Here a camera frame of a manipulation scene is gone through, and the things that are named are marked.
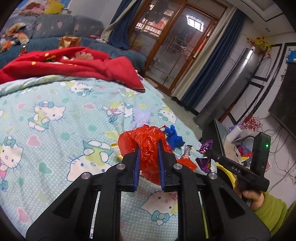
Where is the blue rubber glove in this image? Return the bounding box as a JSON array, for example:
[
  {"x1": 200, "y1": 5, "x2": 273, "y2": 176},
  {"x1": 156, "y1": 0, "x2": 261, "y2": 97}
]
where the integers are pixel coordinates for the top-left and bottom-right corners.
[{"x1": 165, "y1": 125, "x2": 185, "y2": 150}]

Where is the red plastic bag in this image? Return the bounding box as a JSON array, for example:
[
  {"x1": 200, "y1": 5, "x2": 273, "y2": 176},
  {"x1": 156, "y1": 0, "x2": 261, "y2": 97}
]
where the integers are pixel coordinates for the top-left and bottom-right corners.
[{"x1": 117, "y1": 125, "x2": 172, "y2": 185}]

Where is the purple candy wrapper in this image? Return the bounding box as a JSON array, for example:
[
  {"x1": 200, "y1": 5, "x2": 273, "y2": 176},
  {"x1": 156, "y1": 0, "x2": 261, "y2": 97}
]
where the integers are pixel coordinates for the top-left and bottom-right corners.
[{"x1": 196, "y1": 140, "x2": 213, "y2": 173}]

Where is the green right sleeve forearm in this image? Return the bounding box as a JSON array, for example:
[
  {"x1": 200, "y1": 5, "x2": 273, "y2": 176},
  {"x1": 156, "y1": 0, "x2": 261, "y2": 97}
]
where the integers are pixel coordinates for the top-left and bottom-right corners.
[{"x1": 255, "y1": 192, "x2": 290, "y2": 236}]

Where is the right hand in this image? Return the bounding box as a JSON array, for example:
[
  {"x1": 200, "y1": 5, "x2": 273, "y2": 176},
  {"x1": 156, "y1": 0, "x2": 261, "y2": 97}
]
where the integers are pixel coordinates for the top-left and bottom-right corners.
[{"x1": 233, "y1": 179, "x2": 264, "y2": 211}]

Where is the small red wrapper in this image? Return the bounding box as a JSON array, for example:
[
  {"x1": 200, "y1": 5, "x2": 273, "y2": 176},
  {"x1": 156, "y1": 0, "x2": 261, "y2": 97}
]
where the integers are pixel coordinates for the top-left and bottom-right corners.
[{"x1": 177, "y1": 145, "x2": 197, "y2": 171}]

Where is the white paper roll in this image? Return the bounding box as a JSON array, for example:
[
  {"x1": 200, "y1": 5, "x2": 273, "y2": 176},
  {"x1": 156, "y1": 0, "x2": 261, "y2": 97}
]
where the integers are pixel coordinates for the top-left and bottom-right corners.
[{"x1": 226, "y1": 126, "x2": 241, "y2": 143}]

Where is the white crumpled tissue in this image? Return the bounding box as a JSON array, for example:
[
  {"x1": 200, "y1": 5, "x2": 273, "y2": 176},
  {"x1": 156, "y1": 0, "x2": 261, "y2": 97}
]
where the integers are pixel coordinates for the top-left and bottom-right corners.
[{"x1": 130, "y1": 108, "x2": 151, "y2": 130}]

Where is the blue right curtain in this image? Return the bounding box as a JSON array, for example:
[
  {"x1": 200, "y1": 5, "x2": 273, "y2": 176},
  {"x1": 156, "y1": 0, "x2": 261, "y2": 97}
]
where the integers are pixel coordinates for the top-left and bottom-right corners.
[{"x1": 181, "y1": 9, "x2": 246, "y2": 109}]

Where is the blue curtain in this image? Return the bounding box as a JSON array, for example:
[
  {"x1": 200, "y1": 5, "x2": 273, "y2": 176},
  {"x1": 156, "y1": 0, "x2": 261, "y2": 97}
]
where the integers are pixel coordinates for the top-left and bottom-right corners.
[
  {"x1": 181, "y1": 9, "x2": 246, "y2": 109},
  {"x1": 107, "y1": 0, "x2": 141, "y2": 50}
]

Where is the black television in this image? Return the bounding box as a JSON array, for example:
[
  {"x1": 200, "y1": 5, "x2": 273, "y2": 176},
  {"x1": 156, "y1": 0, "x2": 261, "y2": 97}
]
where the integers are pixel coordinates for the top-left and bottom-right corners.
[{"x1": 268, "y1": 63, "x2": 296, "y2": 139}]

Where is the hello kitty blue quilt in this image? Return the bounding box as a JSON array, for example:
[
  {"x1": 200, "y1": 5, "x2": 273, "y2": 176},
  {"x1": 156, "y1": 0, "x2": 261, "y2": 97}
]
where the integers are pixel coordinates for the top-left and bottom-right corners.
[{"x1": 1, "y1": 75, "x2": 201, "y2": 235}]

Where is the silver tower air conditioner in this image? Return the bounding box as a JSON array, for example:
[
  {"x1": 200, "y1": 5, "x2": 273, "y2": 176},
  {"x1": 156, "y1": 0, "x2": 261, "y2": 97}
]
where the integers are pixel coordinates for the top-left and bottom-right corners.
[{"x1": 194, "y1": 46, "x2": 259, "y2": 130}]

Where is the wooden glass sliding door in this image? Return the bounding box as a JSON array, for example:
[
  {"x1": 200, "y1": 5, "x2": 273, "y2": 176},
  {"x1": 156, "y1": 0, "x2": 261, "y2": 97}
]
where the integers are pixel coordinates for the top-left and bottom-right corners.
[{"x1": 128, "y1": 0, "x2": 229, "y2": 95}]

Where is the red blanket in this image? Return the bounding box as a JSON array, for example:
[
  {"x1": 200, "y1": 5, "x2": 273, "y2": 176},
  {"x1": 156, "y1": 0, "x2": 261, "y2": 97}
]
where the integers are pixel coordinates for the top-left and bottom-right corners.
[{"x1": 1, "y1": 47, "x2": 145, "y2": 92}]

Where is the yellow flower decoration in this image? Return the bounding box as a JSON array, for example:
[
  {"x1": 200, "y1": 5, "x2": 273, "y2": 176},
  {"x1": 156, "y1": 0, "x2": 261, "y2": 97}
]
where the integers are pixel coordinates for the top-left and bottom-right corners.
[{"x1": 245, "y1": 35, "x2": 274, "y2": 55}]

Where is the blue left curtain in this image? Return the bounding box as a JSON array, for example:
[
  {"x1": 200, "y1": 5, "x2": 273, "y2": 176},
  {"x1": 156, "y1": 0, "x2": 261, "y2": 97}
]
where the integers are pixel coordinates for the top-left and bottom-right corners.
[{"x1": 107, "y1": 0, "x2": 141, "y2": 50}]

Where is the grey blue sofa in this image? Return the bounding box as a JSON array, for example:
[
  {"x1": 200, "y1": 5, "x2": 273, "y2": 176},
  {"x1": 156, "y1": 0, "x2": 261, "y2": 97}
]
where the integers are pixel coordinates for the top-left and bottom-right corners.
[{"x1": 1, "y1": 14, "x2": 146, "y2": 71}]

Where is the pile of clothes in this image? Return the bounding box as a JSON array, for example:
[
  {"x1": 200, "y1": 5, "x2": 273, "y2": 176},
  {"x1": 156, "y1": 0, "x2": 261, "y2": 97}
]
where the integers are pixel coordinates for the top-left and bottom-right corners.
[{"x1": 1, "y1": 22, "x2": 29, "y2": 53}]

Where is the yellow pillow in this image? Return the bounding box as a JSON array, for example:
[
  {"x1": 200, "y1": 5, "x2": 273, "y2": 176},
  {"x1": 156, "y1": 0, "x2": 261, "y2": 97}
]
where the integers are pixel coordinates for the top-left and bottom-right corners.
[{"x1": 44, "y1": 0, "x2": 65, "y2": 15}]

